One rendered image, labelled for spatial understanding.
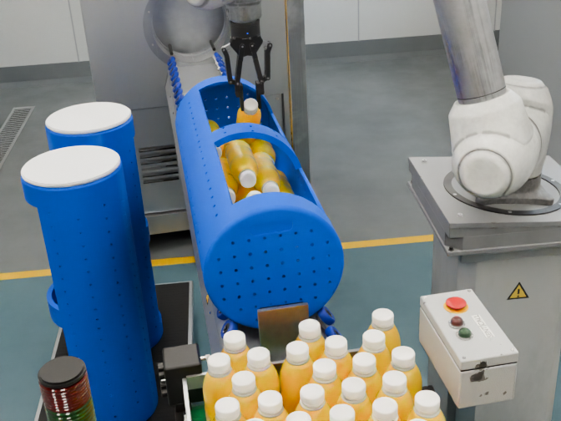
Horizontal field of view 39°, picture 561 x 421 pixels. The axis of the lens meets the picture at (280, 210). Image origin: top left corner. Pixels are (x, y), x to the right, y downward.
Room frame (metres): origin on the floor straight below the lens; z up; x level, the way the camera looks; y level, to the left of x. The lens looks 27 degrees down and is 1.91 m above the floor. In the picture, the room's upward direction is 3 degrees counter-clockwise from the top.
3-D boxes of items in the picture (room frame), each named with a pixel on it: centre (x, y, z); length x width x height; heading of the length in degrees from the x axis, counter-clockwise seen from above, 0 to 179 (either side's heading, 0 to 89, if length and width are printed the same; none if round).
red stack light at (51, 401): (0.86, 0.30, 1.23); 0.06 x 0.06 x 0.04
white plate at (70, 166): (2.10, 0.59, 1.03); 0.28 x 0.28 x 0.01
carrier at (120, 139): (2.50, 0.61, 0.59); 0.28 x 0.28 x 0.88
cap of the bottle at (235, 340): (1.16, 0.09, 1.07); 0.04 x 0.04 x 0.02
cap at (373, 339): (1.14, -0.15, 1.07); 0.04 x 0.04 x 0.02
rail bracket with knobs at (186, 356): (1.22, 0.20, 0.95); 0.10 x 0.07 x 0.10; 99
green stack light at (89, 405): (0.86, 0.30, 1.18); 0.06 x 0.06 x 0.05
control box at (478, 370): (1.14, -0.31, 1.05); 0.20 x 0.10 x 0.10; 9
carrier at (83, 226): (2.10, 0.59, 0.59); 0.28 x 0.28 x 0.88
